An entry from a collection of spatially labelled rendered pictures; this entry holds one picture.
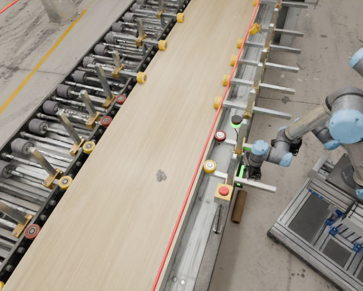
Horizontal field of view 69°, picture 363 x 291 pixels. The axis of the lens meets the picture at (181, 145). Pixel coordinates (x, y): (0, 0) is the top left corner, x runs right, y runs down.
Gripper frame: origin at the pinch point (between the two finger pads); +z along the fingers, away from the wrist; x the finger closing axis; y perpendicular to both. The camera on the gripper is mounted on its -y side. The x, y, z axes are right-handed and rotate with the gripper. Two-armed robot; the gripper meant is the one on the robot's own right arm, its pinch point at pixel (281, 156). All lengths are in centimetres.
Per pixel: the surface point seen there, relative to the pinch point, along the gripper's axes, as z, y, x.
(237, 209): 74, -18, -12
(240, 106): -14.0, -33.9, 23.7
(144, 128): -9, -93, -10
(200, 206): 20, -43, -41
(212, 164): -8.3, -40.2, -24.2
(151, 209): -8, -65, -63
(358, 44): 83, 88, 282
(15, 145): -5, -179, -48
